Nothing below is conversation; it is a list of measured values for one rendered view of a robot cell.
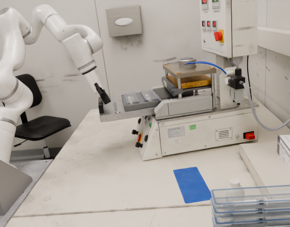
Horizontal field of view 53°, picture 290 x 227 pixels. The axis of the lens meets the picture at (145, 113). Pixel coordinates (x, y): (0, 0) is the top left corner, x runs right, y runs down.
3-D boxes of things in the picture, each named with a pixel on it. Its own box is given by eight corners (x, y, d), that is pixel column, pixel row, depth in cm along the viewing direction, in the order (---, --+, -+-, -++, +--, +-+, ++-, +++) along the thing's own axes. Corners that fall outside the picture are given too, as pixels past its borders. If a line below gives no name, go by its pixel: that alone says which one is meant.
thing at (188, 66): (209, 75, 154) (208, 51, 150) (234, 88, 125) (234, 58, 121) (164, 82, 151) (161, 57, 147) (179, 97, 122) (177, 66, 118)
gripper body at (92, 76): (81, 70, 135) (93, 91, 139) (79, 74, 126) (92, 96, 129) (95, 62, 135) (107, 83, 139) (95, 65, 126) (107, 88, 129)
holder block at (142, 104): (154, 95, 149) (153, 90, 148) (161, 106, 130) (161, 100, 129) (121, 99, 147) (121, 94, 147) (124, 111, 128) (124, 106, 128)
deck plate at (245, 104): (227, 88, 162) (227, 87, 161) (259, 106, 129) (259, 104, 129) (145, 101, 157) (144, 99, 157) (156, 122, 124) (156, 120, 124)
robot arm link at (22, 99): (-23, 122, 119) (-9, 73, 130) (9, 138, 134) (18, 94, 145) (2, 117, 116) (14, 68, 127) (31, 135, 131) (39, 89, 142)
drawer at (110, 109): (157, 101, 151) (156, 86, 149) (166, 114, 131) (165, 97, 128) (100, 109, 148) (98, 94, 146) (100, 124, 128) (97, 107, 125)
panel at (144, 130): (134, 133, 159) (145, 102, 155) (142, 158, 131) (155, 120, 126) (131, 133, 159) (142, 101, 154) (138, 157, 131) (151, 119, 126)
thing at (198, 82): (198, 79, 150) (197, 60, 147) (214, 88, 129) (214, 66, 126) (165, 83, 148) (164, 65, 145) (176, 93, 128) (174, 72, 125)
